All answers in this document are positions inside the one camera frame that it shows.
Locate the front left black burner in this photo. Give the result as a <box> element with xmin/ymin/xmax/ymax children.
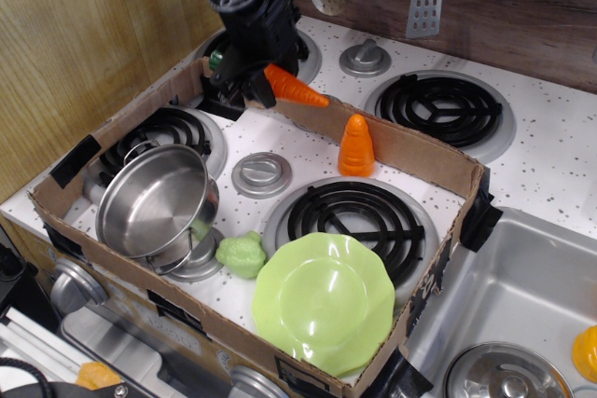
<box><xmin>84</xmin><ymin>106</ymin><xmax>228</xmax><ymax>204</ymax></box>

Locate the black burner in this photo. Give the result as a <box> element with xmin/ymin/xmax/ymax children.
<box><xmin>84</xmin><ymin>106</ymin><xmax>228</xmax><ymax>204</ymax></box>
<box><xmin>194</xmin><ymin>30</ymin><xmax>322</xmax><ymax>85</ymax></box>
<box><xmin>364</xmin><ymin>70</ymin><xmax>516</xmax><ymax>164</ymax></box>
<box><xmin>262</xmin><ymin>177</ymin><xmax>439</xmax><ymax>290</ymax></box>

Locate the black cable bottom left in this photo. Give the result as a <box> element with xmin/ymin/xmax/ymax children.
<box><xmin>0</xmin><ymin>356</ymin><xmax>52</xmax><ymax>398</ymax></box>

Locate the small orange carrot cone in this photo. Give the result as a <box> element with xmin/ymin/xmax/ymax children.
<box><xmin>338</xmin><ymin>114</ymin><xmax>375</xmax><ymax>177</ymax></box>

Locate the hanging metal spatula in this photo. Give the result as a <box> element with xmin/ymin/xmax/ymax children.
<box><xmin>405</xmin><ymin>0</ymin><xmax>443</xmax><ymax>39</ymax></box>

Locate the light green plastic plate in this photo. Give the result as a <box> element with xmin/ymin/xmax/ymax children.
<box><xmin>252</xmin><ymin>232</ymin><xmax>396</xmax><ymax>377</ymax></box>

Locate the steel cooking pot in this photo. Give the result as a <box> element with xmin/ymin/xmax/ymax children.
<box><xmin>96</xmin><ymin>144</ymin><xmax>219</xmax><ymax>275</ymax></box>

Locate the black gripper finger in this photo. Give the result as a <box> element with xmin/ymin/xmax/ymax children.
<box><xmin>243</xmin><ymin>71</ymin><xmax>276</xmax><ymax>108</ymax></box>
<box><xmin>208</xmin><ymin>44</ymin><xmax>261</xmax><ymax>87</ymax></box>

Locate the centre silver stove knob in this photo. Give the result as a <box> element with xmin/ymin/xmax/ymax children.
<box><xmin>231</xmin><ymin>152</ymin><xmax>293</xmax><ymax>199</ymax></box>

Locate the brown cardboard fence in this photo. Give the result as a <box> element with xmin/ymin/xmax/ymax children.
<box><xmin>31</xmin><ymin>60</ymin><xmax>489</xmax><ymax>397</ymax></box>

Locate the back left black burner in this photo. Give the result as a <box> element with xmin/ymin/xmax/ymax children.
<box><xmin>194</xmin><ymin>30</ymin><xmax>322</xmax><ymax>85</ymax></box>

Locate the front right black burner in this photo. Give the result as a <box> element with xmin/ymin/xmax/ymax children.
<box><xmin>262</xmin><ymin>177</ymin><xmax>439</xmax><ymax>290</ymax></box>

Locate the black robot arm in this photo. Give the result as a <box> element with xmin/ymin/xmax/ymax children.
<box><xmin>209</xmin><ymin>0</ymin><xmax>300</xmax><ymax>108</ymax></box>

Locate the steel pot lid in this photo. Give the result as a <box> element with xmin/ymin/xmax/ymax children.
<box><xmin>443</xmin><ymin>342</ymin><xmax>573</xmax><ymax>397</ymax></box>

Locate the light green toy vegetable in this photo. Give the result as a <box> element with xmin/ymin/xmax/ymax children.
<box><xmin>215</xmin><ymin>231</ymin><xmax>267</xmax><ymax>279</ymax></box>

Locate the back right black burner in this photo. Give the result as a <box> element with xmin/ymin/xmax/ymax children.
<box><xmin>364</xmin><ymin>70</ymin><xmax>516</xmax><ymax>164</ymax></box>

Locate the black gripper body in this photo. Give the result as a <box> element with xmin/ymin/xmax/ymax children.
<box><xmin>219</xmin><ymin>0</ymin><xmax>300</xmax><ymax>73</ymax></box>

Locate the silver stove knob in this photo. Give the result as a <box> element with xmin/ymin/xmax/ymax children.
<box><xmin>231</xmin><ymin>152</ymin><xmax>293</xmax><ymax>199</ymax></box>
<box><xmin>339</xmin><ymin>38</ymin><xmax>391</xmax><ymax>77</ymax></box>

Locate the front panel silver knob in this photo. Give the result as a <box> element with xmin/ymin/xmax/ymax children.
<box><xmin>50</xmin><ymin>258</ymin><xmax>108</xmax><ymax>316</ymax></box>

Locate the lower front silver knob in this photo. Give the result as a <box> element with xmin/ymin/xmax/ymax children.
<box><xmin>228</xmin><ymin>365</ymin><xmax>288</xmax><ymax>398</ymax></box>

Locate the orange toy carrot green stem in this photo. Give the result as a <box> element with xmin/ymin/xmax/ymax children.
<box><xmin>202</xmin><ymin>47</ymin><xmax>329</xmax><ymax>108</ymax></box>

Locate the back silver stove knob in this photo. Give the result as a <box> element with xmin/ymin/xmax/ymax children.
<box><xmin>339</xmin><ymin>38</ymin><xmax>391</xmax><ymax>77</ymax></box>

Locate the yellow toy in sink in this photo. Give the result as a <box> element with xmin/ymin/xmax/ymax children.
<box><xmin>572</xmin><ymin>326</ymin><xmax>597</xmax><ymax>382</ymax></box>

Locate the silver sink basin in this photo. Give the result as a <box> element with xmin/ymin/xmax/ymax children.
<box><xmin>407</xmin><ymin>209</ymin><xmax>596</xmax><ymax>397</ymax></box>

